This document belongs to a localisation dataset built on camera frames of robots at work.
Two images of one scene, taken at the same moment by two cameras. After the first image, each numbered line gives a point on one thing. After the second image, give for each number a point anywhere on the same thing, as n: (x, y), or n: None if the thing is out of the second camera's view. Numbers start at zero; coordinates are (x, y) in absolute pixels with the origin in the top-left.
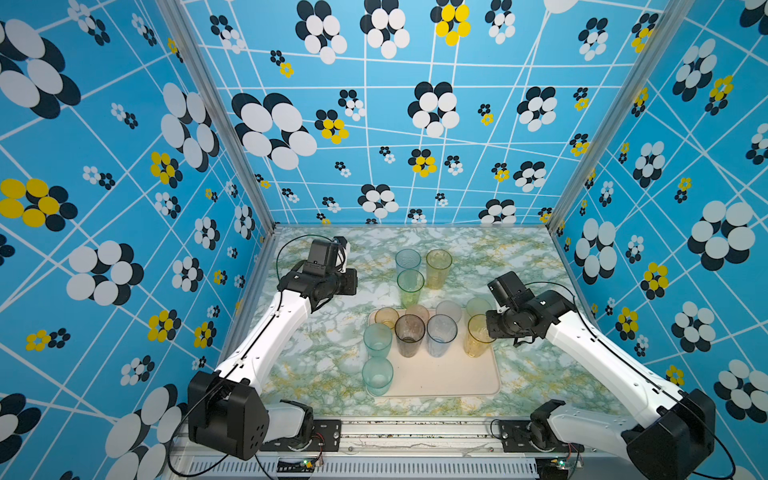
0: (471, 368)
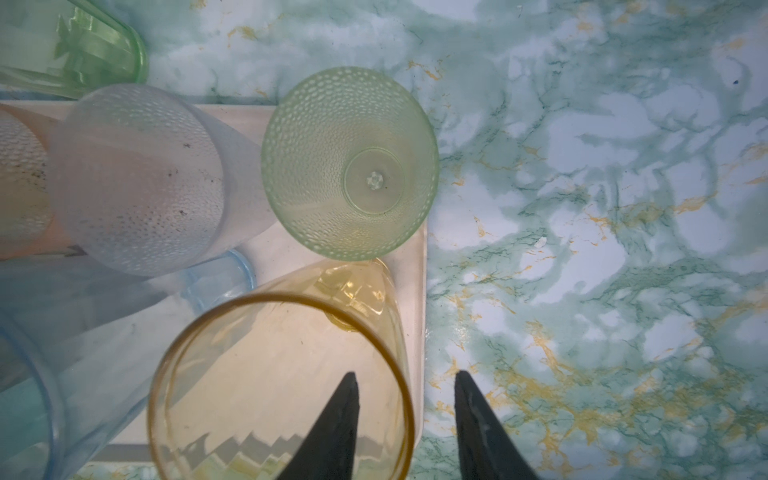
0: (272, 252)
